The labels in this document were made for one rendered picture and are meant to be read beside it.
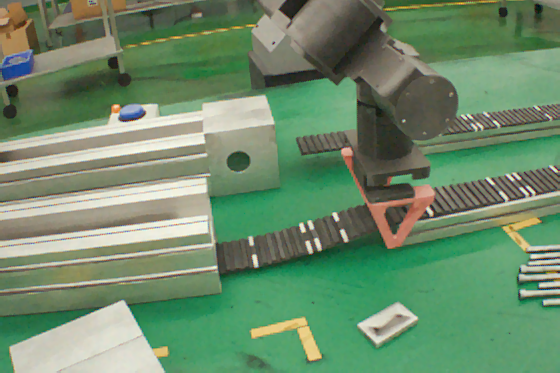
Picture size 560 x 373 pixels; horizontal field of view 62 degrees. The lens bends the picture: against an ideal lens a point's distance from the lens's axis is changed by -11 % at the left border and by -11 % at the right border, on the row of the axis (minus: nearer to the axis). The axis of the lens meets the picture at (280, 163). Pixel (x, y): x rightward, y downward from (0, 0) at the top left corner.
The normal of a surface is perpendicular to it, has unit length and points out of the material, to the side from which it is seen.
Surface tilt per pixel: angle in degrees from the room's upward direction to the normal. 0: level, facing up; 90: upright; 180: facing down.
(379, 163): 2
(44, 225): 90
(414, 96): 89
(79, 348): 0
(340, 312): 0
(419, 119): 89
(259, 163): 90
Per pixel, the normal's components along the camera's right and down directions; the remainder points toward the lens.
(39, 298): 0.15, 0.48
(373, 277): -0.08, -0.87
